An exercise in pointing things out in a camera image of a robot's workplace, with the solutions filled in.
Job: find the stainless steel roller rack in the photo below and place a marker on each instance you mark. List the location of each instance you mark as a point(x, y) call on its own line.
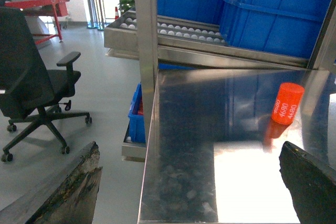
point(150, 48)

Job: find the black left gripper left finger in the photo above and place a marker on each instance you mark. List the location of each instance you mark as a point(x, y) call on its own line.
point(66, 196)

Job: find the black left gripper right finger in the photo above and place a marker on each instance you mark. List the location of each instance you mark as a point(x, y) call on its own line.
point(311, 184)

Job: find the blue plastic bin right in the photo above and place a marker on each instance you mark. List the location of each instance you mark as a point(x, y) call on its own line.
point(284, 27)

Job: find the blue bin lower shelf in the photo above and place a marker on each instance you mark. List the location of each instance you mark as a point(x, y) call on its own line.
point(136, 118)

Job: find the black office chair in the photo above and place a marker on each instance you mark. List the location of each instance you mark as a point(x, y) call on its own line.
point(30, 93)

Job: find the orange traffic cone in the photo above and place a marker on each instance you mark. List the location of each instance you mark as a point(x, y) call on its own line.
point(116, 13)

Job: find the red metal frame conveyor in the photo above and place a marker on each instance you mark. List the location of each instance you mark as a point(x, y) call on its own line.
point(52, 8)

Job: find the orange cylindrical capacitor 4680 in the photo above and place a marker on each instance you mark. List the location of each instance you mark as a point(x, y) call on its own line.
point(287, 103)

